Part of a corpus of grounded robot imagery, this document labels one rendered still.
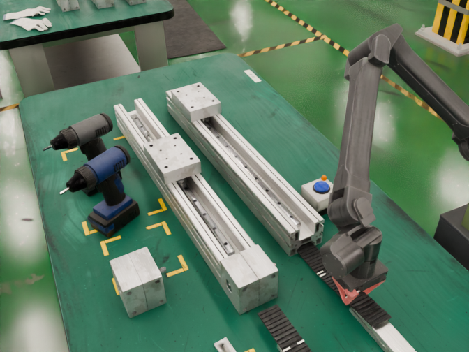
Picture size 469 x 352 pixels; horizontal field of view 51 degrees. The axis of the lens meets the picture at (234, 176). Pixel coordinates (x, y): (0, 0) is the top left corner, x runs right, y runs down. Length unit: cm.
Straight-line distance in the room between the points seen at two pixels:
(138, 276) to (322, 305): 42
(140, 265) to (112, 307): 13
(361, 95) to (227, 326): 58
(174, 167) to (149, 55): 161
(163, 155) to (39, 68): 153
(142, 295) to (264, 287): 27
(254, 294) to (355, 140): 40
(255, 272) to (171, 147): 49
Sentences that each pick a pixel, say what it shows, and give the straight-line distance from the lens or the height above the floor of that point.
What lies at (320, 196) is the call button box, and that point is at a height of 84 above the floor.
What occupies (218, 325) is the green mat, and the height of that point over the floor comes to 78.
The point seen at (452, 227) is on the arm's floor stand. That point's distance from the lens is 144.
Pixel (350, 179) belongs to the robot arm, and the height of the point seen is 109.
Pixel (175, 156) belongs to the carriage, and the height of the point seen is 90.
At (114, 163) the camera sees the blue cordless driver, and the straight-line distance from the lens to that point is 126.
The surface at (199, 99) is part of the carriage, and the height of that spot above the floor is 90.
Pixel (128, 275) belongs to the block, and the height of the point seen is 87.
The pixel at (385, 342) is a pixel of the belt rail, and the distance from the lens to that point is 111.
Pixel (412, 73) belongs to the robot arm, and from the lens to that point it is 125.
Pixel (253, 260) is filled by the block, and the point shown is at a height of 87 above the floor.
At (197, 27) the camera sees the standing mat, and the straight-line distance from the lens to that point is 455.
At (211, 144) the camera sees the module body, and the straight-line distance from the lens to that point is 149.
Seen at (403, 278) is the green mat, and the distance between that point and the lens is 126.
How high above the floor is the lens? 172
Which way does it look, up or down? 39 degrees down
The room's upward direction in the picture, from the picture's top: 2 degrees counter-clockwise
